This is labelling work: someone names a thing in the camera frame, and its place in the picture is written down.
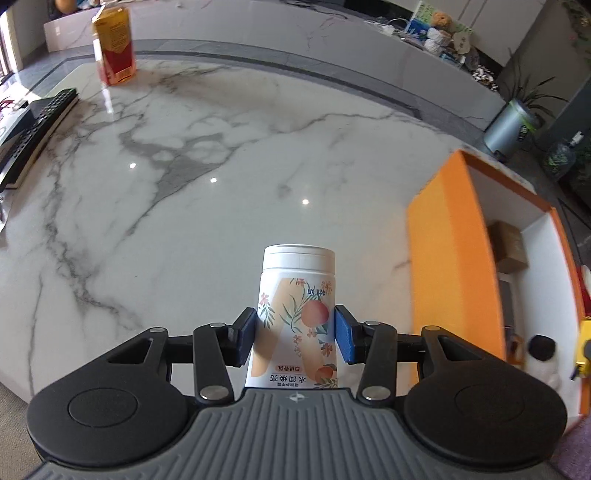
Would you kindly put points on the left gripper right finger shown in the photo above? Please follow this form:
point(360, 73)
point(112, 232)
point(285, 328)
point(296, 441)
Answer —
point(456, 399)

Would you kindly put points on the long white tv cabinet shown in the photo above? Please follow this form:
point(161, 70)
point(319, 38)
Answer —
point(325, 35)

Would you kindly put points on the gold cardboard box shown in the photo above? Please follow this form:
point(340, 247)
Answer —
point(508, 247)

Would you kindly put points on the teddy bear figurine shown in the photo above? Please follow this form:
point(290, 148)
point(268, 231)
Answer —
point(442, 21)

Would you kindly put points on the black remote keyboard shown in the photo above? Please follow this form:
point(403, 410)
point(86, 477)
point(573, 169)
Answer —
point(29, 135)

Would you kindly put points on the silver trash bin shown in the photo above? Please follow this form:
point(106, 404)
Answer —
point(507, 133)

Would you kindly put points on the red ceramic mug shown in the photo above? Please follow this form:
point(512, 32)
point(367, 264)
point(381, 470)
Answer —
point(584, 274)

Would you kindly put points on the water bottle jug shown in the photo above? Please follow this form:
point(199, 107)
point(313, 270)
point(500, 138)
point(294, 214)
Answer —
point(562, 157)

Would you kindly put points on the black white plush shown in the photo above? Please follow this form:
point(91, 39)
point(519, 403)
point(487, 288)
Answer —
point(541, 348)

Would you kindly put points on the purple fluffy sleeve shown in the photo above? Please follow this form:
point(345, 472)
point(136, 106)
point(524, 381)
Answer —
point(572, 457)

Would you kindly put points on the yellow tape measure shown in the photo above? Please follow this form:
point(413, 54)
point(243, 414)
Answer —
point(582, 353)

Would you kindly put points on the orange cardboard box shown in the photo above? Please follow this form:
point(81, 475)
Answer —
point(454, 274)

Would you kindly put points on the orange juice carton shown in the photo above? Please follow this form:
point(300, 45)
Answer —
point(112, 43)

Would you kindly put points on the grey metal box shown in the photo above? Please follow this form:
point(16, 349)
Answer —
point(507, 303)

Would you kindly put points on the white lotion tube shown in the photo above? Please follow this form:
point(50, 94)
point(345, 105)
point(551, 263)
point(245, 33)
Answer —
point(295, 336)

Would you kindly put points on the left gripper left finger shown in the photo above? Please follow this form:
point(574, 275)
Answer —
point(137, 399)

